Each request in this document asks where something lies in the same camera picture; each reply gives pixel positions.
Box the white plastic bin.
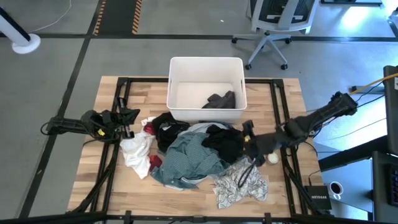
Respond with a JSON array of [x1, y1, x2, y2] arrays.
[[166, 56, 248, 124]]

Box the black keyboard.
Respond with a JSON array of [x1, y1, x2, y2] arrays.
[[388, 164, 398, 208]]

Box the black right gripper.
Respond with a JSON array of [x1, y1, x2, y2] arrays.
[[241, 119, 280, 167]]

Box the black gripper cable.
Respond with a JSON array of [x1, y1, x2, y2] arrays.
[[82, 132, 123, 146], [238, 157, 259, 189]]

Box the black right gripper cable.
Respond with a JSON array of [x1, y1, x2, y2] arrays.
[[238, 157, 259, 189]]

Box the black and white patterned cloth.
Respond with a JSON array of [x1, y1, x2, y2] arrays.
[[212, 155, 269, 210]]

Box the yellow cable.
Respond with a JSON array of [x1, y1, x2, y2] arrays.
[[349, 73, 398, 94]]

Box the black upright panel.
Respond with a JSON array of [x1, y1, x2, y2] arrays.
[[382, 64, 398, 156]]

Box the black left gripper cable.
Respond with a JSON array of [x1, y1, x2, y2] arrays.
[[82, 132, 123, 146]]

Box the black floor cable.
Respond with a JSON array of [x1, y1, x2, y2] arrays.
[[356, 81, 386, 109]]

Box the white office chair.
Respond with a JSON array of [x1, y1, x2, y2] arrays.
[[231, 0, 320, 71]]

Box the white pole stand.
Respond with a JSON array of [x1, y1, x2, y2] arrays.
[[0, 6, 42, 55]]

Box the black side desk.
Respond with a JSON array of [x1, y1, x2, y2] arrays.
[[317, 135, 398, 223]]

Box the black Netgear switch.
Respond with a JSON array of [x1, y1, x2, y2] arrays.
[[303, 185, 333, 211]]

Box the thin white floor cable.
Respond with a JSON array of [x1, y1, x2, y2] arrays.
[[29, 0, 72, 34]]

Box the maroon garment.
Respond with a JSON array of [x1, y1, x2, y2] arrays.
[[143, 121, 163, 172]]

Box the white coffee mug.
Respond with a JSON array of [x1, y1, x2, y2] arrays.
[[328, 180, 345, 200]]

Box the black hazard-striped floor mat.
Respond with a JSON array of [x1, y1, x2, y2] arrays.
[[92, 0, 144, 35]]

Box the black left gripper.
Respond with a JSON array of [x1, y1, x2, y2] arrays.
[[115, 96, 141, 140]]

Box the dark grey garment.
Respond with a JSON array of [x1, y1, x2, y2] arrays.
[[201, 90, 236, 110]]

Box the plain black garment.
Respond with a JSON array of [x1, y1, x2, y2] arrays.
[[201, 123, 245, 165]]

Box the black garment with white label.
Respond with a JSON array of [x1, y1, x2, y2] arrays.
[[152, 111, 191, 154]]

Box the black metal table frame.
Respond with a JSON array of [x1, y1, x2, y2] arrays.
[[0, 76, 398, 224]]

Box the teal patterned shirt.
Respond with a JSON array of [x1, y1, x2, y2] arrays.
[[150, 132, 231, 191]]

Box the thin white shirt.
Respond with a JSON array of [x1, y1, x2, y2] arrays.
[[119, 116, 156, 180]]

